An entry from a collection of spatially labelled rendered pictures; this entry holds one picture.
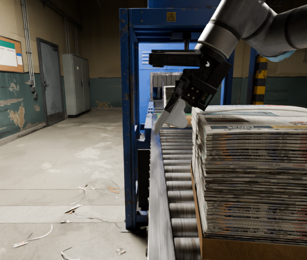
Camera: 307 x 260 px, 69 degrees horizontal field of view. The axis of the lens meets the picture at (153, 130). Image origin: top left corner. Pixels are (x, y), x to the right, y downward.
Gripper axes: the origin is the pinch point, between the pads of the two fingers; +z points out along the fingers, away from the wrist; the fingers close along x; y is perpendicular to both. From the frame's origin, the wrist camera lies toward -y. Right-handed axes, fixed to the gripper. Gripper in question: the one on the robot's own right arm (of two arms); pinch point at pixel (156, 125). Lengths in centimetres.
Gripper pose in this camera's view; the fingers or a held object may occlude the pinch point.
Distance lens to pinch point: 52.8
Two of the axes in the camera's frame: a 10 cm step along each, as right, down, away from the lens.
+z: -5.0, 8.4, 2.4
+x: 1.1, -2.1, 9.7
